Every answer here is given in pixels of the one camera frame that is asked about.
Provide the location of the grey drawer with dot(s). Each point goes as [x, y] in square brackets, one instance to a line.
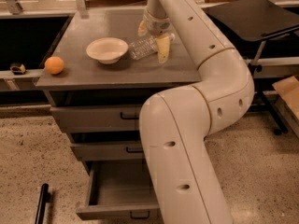
[91, 119]
[120, 189]
[108, 151]

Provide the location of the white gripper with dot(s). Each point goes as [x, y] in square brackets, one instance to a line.
[158, 25]

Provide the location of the clear plastic water bottle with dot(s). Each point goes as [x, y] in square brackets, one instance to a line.
[145, 47]

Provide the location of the black bar on floor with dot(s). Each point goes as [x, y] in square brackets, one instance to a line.
[44, 198]

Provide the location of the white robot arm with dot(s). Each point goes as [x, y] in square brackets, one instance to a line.
[174, 123]

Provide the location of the orange fruit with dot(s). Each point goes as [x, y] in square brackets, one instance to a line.
[54, 65]

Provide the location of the white bowl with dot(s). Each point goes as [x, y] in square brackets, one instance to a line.
[107, 50]

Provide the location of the grey top drawer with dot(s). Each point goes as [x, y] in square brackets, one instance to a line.
[91, 119]

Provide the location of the grey middle drawer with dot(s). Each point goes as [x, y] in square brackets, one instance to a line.
[108, 151]

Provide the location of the yellow black tape measure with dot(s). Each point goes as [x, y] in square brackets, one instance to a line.
[17, 69]

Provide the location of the grey bottom drawer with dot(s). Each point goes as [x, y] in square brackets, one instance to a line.
[120, 189]

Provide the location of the black tray stand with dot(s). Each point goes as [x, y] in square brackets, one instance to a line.
[259, 29]

